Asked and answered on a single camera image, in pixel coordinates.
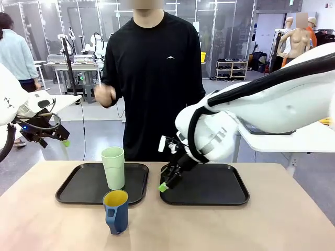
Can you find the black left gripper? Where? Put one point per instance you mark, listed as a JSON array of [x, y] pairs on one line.
[[39, 132]]

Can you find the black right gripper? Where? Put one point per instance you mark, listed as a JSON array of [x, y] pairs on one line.
[[183, 163]]

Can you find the pale green plastic cup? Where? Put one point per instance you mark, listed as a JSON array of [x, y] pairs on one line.
[[113, 170]]

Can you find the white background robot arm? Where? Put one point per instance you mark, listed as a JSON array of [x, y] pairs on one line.
[[95, 44], [64, 43]]

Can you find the person's right forearm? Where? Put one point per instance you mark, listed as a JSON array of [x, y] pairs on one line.
[[115, 86]]

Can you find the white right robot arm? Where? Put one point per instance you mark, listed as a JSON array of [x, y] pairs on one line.
[[261, 104]]

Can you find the person's right hand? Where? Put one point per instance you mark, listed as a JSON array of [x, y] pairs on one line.
[[104, 95]]

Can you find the black plastic serving tray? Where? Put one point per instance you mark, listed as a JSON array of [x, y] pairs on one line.
[[209, 188], [83, 183]]

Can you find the grey step stool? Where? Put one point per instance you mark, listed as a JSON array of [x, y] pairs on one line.
[[90, 94]]

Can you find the blue mug with yellow inside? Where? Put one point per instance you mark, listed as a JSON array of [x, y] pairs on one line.
[[120, 214]]

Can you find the black tripod stand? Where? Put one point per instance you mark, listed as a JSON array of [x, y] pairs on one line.
[[70, 68]]

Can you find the grey background work table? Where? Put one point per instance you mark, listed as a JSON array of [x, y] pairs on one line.
[[78, 66]]

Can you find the clear plastic box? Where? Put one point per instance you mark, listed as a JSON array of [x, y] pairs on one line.
[[56, 58], [83, 58]]

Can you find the person in black shirt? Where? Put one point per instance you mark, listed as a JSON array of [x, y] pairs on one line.
[[154, 91]]

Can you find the person in light blue top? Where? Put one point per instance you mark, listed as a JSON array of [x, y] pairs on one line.
[[15, 55]]

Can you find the wooden shoe rack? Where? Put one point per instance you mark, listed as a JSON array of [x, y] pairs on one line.
[[231, 70]]

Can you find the yellow bin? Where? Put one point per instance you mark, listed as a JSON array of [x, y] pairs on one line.
[[203, 57]]

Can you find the large white side table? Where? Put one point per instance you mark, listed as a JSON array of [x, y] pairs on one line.
[[301, 141]]

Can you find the black bags pile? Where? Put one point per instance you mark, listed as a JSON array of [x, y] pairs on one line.
[[257, 62]]

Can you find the black tripod beside mannequins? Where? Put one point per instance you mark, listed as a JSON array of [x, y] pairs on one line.
[[274, 52]]

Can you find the yellow flat object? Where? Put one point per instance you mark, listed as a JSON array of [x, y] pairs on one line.
[[327, 121]]

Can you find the bare beige mannequin dark trousers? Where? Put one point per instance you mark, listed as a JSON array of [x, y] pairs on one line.
[[297, 44]]

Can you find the pale mannequin with orange garment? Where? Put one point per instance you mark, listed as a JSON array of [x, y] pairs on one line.
[[288, 26]]

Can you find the rack of black clothes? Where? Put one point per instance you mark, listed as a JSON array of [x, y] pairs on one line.
[[325, 38]]

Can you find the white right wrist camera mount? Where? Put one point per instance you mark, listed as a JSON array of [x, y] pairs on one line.
[[163, 143]]

